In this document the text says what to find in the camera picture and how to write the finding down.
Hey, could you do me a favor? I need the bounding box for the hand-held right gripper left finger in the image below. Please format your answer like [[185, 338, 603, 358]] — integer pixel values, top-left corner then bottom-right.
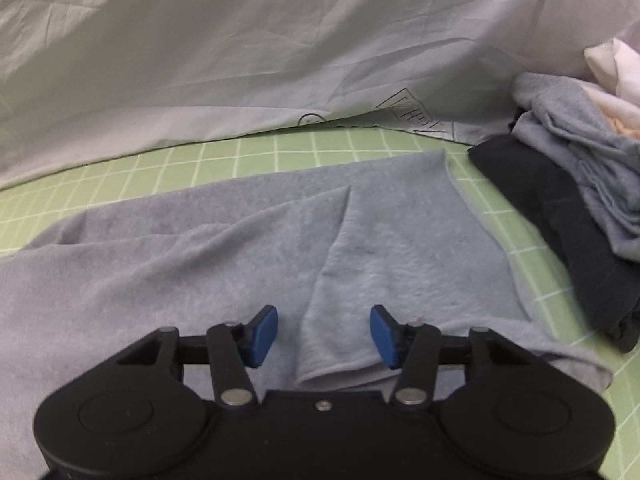
[[116, 304, 279, 409]]

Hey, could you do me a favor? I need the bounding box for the green grid mat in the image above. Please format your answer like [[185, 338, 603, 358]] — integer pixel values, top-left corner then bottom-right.
[[0, 126, 640, 480]]

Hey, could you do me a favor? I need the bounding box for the grey garment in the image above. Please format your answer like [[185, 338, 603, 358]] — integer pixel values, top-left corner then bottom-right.
[[510, 72, 640, 262], [0, 149, 615, 480]]

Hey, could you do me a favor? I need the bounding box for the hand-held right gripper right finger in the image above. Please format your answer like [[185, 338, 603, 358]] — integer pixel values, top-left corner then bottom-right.
[[369, 304, 532, 409]]

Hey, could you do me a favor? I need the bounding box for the white folded garment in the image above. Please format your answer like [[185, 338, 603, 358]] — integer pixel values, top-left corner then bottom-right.
[[584, 37, 640, 113]]

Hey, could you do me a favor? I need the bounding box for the peach folded garment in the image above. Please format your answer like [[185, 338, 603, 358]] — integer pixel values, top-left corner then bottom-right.
[[600, 110, 640, 142]]

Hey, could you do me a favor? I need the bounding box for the black folded garment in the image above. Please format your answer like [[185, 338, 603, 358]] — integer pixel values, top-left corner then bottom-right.
[[467, 137, 640, 354]]

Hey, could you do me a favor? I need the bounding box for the grey backdrop sheet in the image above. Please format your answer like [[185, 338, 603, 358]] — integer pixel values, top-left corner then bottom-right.
[[0, 0, 640, 191]]

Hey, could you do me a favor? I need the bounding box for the grey folded garment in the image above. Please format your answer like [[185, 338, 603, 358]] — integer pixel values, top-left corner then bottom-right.
[[510, 72, 640, 262]]

